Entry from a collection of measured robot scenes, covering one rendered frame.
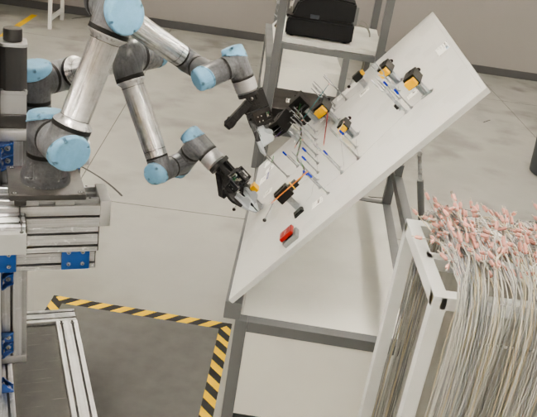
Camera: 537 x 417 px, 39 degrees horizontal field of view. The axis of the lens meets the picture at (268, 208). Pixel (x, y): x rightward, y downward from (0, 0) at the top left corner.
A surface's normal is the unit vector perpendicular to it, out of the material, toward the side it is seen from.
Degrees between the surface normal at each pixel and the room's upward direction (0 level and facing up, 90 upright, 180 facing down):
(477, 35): 90
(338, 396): 90
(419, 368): 90
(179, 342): 0
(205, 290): 0
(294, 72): 90
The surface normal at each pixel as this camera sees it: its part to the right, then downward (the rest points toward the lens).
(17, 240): 0.33, 0.44
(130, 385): 0.14, -0.90
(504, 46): -0.01, 0.42
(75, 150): 0.51, 0.54
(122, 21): 0.62, 0.30
